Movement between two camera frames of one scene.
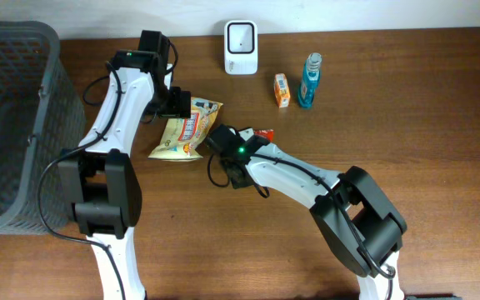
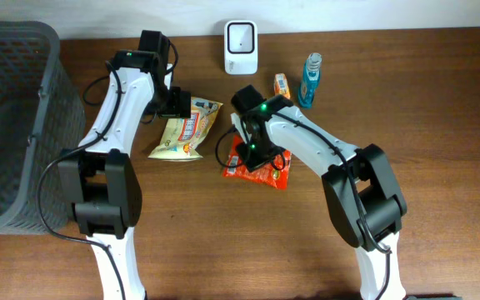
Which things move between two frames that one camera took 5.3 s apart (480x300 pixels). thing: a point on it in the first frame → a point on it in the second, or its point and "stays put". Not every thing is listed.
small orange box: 282,91 stays put
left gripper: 180,104 stays put
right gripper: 219,139 → 258,156
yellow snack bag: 182,136 stays put
